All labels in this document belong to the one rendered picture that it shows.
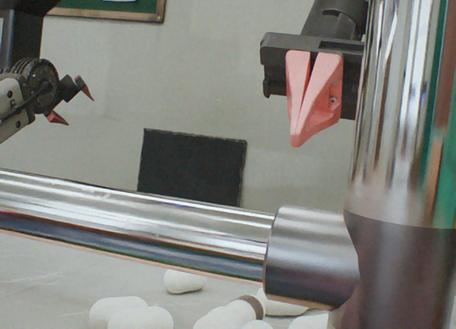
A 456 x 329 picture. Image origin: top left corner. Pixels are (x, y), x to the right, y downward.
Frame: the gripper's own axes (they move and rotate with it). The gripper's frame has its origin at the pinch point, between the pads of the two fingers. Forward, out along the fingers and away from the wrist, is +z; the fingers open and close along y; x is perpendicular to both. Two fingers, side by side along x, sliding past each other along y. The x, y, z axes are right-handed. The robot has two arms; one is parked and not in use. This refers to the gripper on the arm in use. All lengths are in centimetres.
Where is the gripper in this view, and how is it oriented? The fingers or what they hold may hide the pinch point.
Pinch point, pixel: (297, 133)
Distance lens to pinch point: 46.4
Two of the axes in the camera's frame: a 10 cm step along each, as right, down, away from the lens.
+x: 0.9, 7.3, 6.8
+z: -3.1, 6.7, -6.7
